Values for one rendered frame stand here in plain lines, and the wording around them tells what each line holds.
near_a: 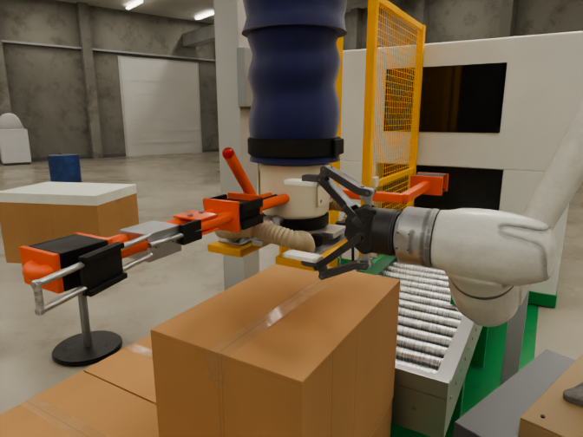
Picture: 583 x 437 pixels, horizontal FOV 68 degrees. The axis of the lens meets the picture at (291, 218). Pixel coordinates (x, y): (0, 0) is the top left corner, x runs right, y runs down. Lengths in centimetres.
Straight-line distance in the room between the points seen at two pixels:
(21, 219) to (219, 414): 199
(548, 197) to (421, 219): 26
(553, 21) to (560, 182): 1248
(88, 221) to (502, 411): 206
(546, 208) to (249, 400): 65
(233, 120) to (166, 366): 166
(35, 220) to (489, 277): 241
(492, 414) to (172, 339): 75
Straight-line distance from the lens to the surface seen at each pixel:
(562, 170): 84
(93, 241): 63
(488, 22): 1402
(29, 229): 276
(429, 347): 184
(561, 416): 114
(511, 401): 125
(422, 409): 160
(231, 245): 103
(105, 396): 162
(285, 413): 91
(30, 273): 61
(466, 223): 65
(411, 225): 67
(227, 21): 254
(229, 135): 251
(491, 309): 77
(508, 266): 65
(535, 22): 1345
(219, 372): 97
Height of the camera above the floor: 141
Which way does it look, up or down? 13 degrees down
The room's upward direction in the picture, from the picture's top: straight up
